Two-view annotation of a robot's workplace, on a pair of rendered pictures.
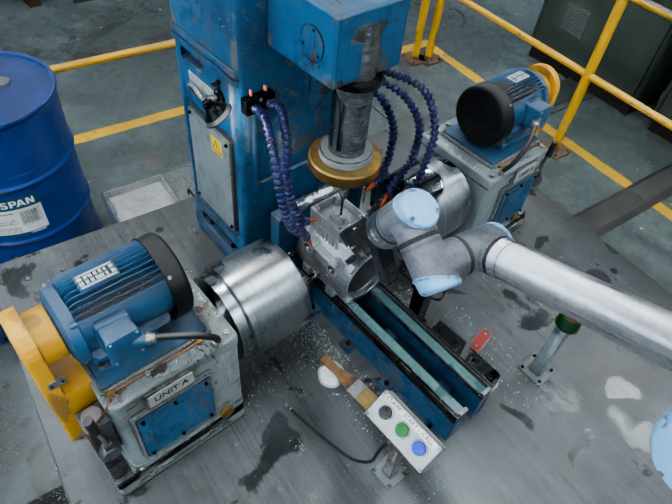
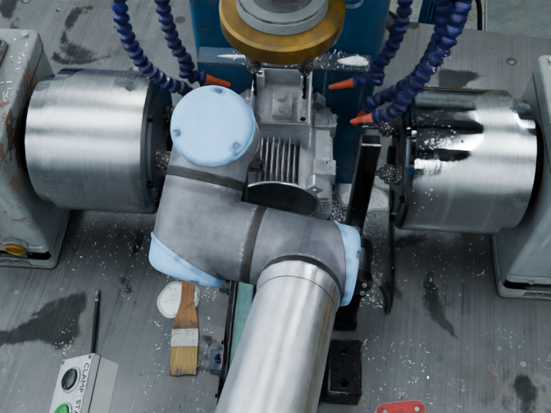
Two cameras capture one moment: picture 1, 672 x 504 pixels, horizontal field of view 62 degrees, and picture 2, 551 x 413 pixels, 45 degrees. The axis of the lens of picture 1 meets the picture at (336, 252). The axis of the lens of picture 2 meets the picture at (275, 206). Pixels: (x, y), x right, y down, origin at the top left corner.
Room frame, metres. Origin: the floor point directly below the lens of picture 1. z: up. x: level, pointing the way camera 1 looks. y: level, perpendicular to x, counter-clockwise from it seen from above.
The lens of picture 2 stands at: (0.60, -0.55, 1.98)
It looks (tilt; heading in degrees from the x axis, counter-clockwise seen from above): 58 degrees down; 50
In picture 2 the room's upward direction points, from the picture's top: straight up
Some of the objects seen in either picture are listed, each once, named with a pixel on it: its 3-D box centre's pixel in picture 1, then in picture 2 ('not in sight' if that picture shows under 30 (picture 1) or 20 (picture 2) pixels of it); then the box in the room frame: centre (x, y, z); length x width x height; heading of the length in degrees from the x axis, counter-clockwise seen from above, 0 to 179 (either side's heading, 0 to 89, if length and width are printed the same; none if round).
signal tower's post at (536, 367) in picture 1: (564, 328); not in sight; (0.90, -0.62, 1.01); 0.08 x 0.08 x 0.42; 46
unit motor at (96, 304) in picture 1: (125, 351); not in sight; (0.58, 0.40, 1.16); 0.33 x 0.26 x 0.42; 136
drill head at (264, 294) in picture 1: (236, 308); (80, 139); (0.81, 0.23, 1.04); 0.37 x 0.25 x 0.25; 136
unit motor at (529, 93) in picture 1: (506, 140); not in sight; (1.49, -0.49, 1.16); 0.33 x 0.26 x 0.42; 136
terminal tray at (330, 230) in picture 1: (338, 221); (280, 109); (1.08, 0.00, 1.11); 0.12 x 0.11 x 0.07; 46
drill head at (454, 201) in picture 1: (426, 199); (469, 161); (1.30, -0.25, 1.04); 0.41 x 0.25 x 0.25; 136
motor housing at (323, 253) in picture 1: (344, 253); (279, 161); (1.06, -0.02, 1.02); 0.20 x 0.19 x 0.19; 46
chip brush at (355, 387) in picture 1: (348, 381); (185, 322); (0.78, -0.08, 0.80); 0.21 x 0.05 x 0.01; 50
